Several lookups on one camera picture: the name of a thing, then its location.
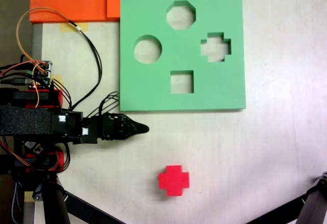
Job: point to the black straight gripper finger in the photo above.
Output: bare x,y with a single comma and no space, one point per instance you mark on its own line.
117,127

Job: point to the circuit board with connectors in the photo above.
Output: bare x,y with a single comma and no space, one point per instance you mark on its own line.
44,77

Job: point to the green shape sorting board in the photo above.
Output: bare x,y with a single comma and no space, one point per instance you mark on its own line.
143,86

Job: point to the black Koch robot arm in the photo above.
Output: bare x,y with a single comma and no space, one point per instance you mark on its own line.
25,120

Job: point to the red cross columnar block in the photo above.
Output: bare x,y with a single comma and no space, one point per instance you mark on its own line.
173,180

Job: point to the small grey connector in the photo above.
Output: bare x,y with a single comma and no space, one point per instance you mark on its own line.
33,147

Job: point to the black tripod leg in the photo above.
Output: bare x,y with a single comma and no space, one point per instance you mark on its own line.
316,206
56,208

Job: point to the red and black clamp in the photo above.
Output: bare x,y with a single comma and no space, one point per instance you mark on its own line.
59,159
57,99

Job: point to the yellow masking tape piece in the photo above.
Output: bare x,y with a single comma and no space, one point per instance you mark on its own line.
28,196
66,27
58,78

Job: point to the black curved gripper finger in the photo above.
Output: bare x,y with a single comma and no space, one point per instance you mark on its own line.
143,129

